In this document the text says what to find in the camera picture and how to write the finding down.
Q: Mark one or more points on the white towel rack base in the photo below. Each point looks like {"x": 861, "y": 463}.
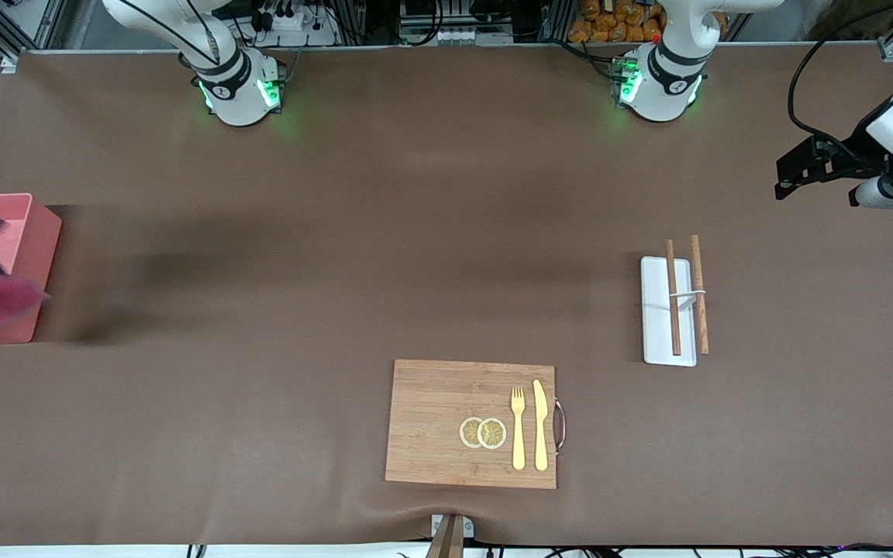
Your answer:
{"x": 656, "y": 325}

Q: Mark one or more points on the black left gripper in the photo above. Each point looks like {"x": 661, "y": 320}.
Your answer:
{"x": 854, "y": 153}

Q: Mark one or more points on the camera mount post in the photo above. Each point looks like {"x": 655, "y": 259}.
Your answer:
{"x": 446, "y": 542}

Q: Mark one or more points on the bamboo cutting board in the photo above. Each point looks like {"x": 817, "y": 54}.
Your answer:
{"x": 431, "y": 418}

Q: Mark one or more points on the pink box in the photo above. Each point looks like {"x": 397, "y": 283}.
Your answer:
{"x": 39, "y": 240}

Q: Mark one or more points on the lemon slice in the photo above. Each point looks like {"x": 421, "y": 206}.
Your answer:
{"x": 468, "y": 432}
{"x": 493, "y": 434}

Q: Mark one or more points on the grey electronics box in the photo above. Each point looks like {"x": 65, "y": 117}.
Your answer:
{"x": 454, "y": 35}

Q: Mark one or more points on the white power strip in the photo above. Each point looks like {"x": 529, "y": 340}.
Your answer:
{"x": 291, "y": 23}

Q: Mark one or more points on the wooden rack rod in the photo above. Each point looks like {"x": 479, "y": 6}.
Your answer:
{"x": 700, "y": 325}
{"x": 673, "y": 310}

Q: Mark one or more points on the orange snack bags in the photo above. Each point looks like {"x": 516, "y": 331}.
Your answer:
{"x": 617, "y": 27}

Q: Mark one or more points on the yellow fork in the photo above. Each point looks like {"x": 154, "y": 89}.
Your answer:
{"x": 518, "y": 442}

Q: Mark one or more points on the yellow knife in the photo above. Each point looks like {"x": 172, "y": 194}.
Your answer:
{"x": 541, "y": 434}

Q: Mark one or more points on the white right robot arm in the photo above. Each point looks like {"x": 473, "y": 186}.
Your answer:
{"x": 233, "y": 93}

